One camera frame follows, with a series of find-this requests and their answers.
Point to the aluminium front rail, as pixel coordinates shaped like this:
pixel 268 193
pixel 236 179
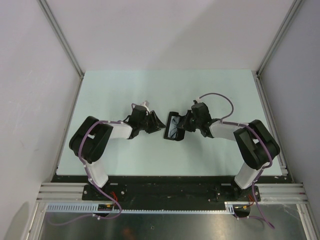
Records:
pixel 278 193

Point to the black glasses case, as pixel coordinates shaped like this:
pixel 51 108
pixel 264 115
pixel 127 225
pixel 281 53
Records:
pixel 180 134

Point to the thin wire-frame glasses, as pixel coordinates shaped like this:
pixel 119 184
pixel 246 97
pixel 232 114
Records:
pixel 174 122

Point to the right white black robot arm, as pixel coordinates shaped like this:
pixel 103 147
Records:
pixel 257 146

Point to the blue cleaning cloth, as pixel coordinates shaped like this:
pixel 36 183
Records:
pixel 170 127

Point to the left aluminium corner post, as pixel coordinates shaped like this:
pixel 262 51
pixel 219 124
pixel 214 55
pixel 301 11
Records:
pixel 48 13

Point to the right aluminium corner post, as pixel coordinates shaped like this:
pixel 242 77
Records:
pixel 280 34

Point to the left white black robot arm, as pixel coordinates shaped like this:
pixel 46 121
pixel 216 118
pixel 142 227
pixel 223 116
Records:
pixel 90 140

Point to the slotted cable duct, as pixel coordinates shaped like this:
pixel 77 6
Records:
pixel 101 208

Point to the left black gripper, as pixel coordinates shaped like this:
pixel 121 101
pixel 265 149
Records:
pixel 156 124

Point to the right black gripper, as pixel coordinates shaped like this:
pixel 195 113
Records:
pixel 185 122

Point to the aluminium corner post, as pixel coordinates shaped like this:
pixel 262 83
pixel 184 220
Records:
pixel 48 13
pixel 280 34

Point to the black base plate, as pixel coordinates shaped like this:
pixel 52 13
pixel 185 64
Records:
pixel 174 193

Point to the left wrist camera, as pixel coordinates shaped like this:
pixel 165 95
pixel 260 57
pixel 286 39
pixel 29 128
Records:
pixel 145 104

